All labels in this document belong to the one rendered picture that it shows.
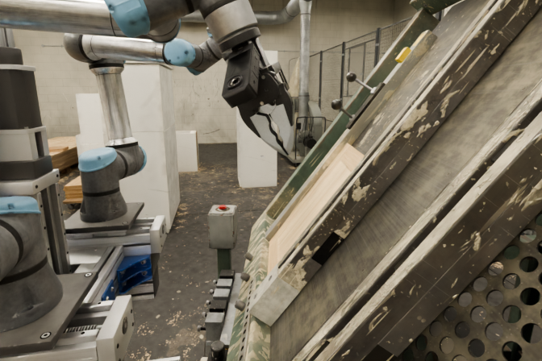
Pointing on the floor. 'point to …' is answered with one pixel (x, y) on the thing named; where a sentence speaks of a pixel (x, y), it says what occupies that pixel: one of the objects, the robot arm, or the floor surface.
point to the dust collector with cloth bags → (302, 147)
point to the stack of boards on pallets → (62, 161)
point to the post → (223, 260)
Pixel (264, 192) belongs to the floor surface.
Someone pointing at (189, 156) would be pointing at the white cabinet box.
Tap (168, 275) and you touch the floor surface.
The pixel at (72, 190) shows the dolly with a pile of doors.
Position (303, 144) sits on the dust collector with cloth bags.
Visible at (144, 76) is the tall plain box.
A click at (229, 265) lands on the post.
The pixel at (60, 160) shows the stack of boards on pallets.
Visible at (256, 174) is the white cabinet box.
